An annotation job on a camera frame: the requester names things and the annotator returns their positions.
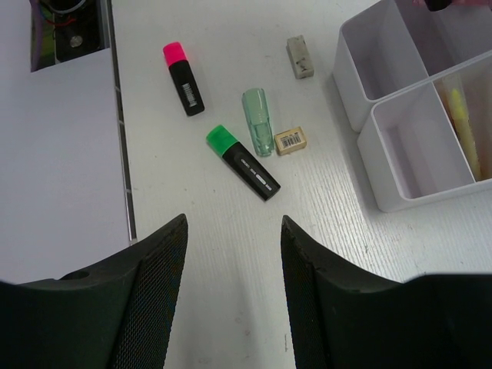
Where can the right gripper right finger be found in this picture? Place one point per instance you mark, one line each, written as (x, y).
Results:
(342, 316)

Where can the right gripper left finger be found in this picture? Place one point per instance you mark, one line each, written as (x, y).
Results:
(116, 313)

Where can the yellow thin pen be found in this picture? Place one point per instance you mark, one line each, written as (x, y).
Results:
(461, 119)

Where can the green transparent highlighter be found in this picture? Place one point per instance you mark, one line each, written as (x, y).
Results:
(258, 120)

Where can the right white organizer box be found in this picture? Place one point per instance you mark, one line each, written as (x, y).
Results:
(409, 147)

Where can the white organizer box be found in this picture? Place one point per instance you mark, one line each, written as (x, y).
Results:
(394, 45)
(409, 147)

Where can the small tan eraser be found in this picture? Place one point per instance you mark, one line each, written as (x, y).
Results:
(290, 141)

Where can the green black highlighter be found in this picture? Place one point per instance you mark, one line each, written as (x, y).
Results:
(242, 162)

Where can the pink black highlighter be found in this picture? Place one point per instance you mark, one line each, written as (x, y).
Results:
(183, 78)

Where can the grey eraser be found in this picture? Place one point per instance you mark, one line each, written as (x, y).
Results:
(300, 57)

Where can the left white organizer box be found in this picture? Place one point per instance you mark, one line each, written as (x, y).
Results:
(394, 45)

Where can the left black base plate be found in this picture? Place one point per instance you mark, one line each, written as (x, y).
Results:
(65, 30)

